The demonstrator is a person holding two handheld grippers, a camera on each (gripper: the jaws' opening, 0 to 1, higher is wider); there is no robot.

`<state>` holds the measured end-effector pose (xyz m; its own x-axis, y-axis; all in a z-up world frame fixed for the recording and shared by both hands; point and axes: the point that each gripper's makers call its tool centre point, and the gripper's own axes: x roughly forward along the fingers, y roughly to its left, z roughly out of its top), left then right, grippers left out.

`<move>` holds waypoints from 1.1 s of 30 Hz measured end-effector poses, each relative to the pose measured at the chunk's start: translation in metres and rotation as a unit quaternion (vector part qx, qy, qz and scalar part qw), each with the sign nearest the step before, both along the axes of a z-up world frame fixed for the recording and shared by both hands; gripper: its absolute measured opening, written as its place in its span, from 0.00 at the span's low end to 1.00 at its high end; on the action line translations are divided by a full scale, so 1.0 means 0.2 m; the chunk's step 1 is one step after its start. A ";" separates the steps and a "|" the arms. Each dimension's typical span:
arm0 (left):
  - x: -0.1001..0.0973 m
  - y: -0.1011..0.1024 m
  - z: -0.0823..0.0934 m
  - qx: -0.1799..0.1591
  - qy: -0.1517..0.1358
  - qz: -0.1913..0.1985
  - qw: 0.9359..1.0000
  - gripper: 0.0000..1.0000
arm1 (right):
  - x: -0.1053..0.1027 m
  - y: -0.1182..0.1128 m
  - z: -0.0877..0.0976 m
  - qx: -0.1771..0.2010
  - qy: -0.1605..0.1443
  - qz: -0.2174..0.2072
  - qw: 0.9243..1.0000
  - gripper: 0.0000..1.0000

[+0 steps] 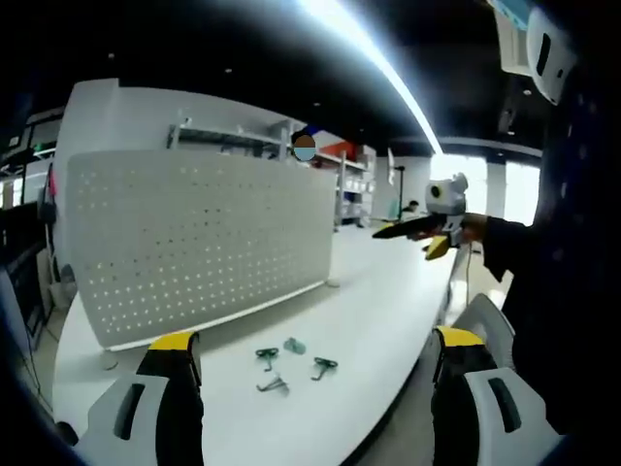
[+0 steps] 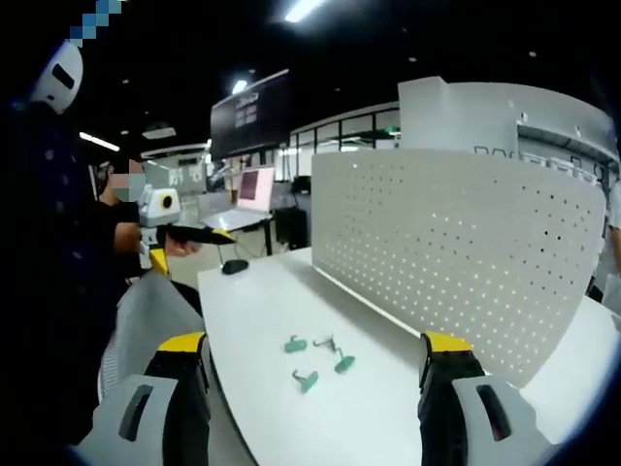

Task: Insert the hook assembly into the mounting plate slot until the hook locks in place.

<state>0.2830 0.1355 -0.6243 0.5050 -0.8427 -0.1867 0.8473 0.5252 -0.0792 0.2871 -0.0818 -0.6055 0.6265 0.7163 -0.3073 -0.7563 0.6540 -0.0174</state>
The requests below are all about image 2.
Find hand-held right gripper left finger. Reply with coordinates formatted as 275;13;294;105
77;331;212;466

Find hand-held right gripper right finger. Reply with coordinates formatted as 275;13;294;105
417;331;554;466

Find white perforated mounting plate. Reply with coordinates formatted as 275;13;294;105
310;149;608;389

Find person's left hand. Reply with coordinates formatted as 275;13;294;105
164;240;203;259

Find open silver laptop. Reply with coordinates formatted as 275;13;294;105
200;165;277;232

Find long ceiling light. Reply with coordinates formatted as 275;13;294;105
79;131;121;152

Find black box under desk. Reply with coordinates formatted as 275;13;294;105
274;207;311;252

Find black hanging sign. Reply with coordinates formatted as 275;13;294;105
209;68;293;160

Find white chest-worn device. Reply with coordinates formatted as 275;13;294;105
28;40;85;117

